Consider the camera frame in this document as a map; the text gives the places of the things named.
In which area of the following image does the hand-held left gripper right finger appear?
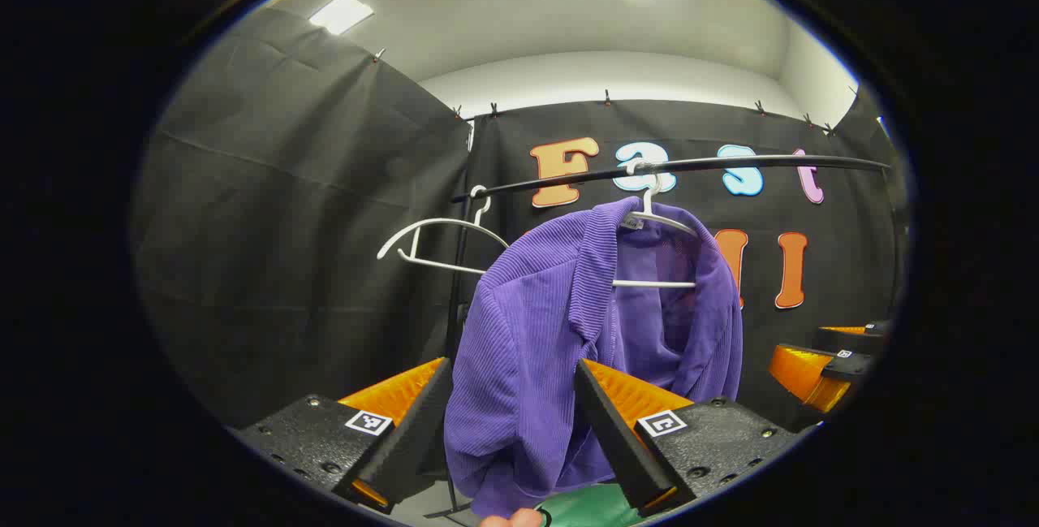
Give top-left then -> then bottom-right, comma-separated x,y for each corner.
574,358 -> 801,517

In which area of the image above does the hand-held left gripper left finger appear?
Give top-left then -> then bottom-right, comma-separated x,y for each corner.
231,357 -> 454,515

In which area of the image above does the green laundry hamper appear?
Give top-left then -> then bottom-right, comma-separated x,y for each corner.
532,483 -> 650,527

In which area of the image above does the purple ribbed shirt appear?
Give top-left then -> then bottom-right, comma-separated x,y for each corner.
444,196 -> 744,520

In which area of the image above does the white plastic clothes hanger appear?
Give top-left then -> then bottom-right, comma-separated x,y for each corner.
610,162 -> 701,290
376,184 -> 511,276

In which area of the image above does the black clothes rack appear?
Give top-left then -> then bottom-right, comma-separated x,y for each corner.
422,153 -> 910,520

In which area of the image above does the black backdrop cloth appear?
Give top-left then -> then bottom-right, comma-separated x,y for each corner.
130,6 -> 914,430

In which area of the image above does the row of cloth clips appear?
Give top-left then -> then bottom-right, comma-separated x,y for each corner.
372,48 -> 861,138

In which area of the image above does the rectangular ceiling light panel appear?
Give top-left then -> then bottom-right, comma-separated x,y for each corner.
308,0 -> 375,37

